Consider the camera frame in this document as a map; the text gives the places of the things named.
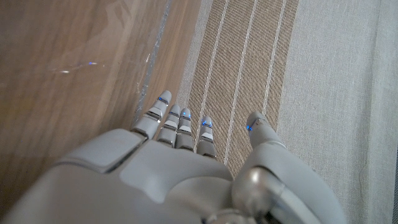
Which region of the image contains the beige striped backdrop cloth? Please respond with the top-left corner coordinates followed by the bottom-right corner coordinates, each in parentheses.
top-left (175, 0), bottom-right (398, 224)

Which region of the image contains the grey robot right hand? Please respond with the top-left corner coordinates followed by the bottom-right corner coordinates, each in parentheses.
top-left (0, 90), bottom-right (348, 224)

